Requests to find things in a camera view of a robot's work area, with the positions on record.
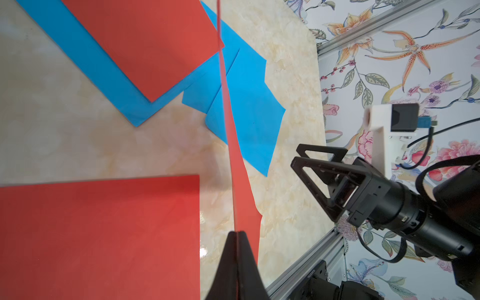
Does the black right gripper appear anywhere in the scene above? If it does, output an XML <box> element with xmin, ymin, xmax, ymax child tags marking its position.
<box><xmin>291</xmin><ymin>144</ymin><xmax>407</xmax><ymax>227</ymax></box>

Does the right aluminium corner post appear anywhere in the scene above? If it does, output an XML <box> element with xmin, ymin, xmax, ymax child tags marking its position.
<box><xmin>317</xmin><ymin>0</ymin><xmax>441</xmax><ymax>57</ymax></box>

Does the red paper sheet two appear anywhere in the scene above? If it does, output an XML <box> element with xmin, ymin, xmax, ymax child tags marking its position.
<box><xmin>64</xmin><ymin>0</ymin><xmax>223</xmax><ymax>102</ymax></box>

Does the blue paper sheet two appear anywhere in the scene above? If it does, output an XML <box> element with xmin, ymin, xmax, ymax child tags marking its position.
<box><xmin>204</xmin><ymin>48</ymin><xmax>286</xmax><ymax>178</ymax></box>

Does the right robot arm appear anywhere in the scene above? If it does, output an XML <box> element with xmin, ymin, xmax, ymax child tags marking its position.
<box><xmin>291</xmin><ymin>144</ymin><xmax>480</xmax><ymax>299</ymax></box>

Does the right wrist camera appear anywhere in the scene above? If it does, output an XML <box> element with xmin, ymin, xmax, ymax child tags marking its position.
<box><xmin>363</xmin><ymin>103</ymin><xmax>438</xmax><ymax>179</ymax></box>

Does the right camera cable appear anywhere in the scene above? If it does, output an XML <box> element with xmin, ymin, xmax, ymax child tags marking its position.
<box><xmin>399</xmin><ymin>117</ymin><xmax>480</xmax><ymax>171</ymax></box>

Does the blue paper sheet three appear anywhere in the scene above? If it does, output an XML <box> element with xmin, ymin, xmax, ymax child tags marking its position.
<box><xmin>182</xmin><ymin>54</ymin><xmax>221</xmax><ymax>114</ymax></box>

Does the red paper sheet three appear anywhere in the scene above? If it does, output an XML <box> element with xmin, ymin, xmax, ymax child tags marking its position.
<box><xmin>216</xmin><ymin>0</ymin><xmax>263</xmax><ymax>265</ymax></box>

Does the right table edge rail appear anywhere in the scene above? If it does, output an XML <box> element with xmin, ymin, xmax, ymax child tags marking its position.
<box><xmin>266</xmin><ymin>229</ymin><xmax>347</xmax><ymax>300</ymax></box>

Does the red paper sheet one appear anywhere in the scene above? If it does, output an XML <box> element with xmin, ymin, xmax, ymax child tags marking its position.
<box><xmin>1</xmin><ymin>176</ymin><xmax>201</xmax><ymax>300</ymax></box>

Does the blue paper sheet one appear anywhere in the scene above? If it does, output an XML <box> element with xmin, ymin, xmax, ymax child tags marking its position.
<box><xmin>14</xmin><ymin>0</ymin><xmax>241</xmax><ymax>128</ymax></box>

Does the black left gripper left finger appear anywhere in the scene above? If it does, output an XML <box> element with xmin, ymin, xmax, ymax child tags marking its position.
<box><xmin>206</xmin><ymin>231</ymin><xmax>238</xmax><ymax>300</ymax></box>

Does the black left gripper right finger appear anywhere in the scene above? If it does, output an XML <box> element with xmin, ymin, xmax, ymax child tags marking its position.
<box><xmin>237</xmin><ymin>231</ymin><xmax>270</xmax><ymax>300</ymax></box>

